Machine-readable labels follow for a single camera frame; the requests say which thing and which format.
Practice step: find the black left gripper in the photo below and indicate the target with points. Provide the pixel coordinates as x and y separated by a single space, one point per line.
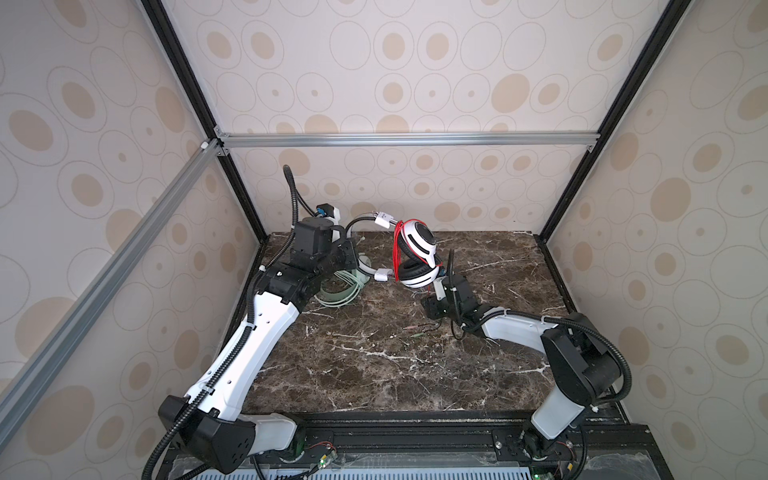
348 248

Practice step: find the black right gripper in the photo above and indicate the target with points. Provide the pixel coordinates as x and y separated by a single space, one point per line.
430 306

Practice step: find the mint green headphones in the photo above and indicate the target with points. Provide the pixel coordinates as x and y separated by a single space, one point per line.
348 285

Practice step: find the black white headphones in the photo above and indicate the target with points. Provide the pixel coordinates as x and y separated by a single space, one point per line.
415 262

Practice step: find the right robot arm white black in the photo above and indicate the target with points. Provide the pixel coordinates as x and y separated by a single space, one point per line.
588 369

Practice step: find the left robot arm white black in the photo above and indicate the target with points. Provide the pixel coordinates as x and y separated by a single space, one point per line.
208 421

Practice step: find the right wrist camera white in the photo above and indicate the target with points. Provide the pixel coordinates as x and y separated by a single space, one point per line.
439 288

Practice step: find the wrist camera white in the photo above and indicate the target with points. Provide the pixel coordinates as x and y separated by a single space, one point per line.
439 288
329 212

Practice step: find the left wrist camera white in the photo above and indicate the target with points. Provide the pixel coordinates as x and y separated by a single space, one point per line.
329 212

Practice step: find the silver aluminium rail back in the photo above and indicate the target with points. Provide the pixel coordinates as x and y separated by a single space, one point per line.
410 139

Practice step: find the silver aluminium rail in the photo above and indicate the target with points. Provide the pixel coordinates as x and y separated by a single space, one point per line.
48 361
410 139

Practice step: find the black corner frame post left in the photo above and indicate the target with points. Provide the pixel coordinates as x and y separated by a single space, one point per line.
161 24

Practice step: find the black corner frame post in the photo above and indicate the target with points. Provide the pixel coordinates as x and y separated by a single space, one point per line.
648 56
161 24

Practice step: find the silver aluminium rail left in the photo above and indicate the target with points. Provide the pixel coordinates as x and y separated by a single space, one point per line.
48 361

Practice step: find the black corner frame post right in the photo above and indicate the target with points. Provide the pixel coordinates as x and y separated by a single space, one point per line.
648 56

